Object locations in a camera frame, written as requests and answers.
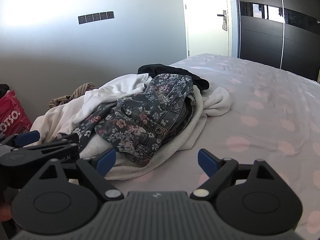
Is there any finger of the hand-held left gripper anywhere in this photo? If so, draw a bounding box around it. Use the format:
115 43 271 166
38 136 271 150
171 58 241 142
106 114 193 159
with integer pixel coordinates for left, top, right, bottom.
0 130 40 150
11 133 80 155

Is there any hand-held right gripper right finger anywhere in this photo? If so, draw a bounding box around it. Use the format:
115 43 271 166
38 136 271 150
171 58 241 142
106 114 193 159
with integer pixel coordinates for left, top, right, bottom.
190 148 278 202

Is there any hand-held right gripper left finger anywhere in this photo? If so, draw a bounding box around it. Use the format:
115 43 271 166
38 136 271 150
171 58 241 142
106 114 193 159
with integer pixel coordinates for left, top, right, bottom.
37 147 124 202

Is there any white long-sleeve shirt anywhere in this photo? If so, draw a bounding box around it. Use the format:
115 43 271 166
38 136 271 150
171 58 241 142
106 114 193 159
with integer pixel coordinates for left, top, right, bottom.
72 73 153 130

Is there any red plastic bag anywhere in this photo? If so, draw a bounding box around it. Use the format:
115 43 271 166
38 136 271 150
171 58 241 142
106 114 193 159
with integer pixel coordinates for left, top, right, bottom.
0 90 33 138

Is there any brown striped garment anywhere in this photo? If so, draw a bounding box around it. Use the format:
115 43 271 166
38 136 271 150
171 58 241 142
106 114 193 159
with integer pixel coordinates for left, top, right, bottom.
49 82 97 109

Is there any white fleece garment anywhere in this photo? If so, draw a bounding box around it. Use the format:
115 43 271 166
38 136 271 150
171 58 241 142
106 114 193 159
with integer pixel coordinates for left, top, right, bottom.
80 86 232 182

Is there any pink polka dot bedsheet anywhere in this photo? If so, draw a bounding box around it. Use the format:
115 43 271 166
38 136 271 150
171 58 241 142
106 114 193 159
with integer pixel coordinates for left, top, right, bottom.
30 53 320 233

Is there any floral denim garment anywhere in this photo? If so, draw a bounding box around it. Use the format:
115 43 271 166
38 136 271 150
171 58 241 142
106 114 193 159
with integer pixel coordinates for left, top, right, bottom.
72 74 195 168

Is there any black garment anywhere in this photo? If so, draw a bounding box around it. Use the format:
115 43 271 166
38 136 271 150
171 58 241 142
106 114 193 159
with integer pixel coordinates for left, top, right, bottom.
137 64 210 92

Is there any white door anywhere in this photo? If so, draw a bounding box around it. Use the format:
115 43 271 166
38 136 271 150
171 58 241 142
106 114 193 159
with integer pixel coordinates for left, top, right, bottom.
181 0 232 58

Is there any dark wall switch panel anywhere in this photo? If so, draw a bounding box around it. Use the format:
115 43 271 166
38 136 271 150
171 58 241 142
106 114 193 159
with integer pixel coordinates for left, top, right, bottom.
78 11 115 25

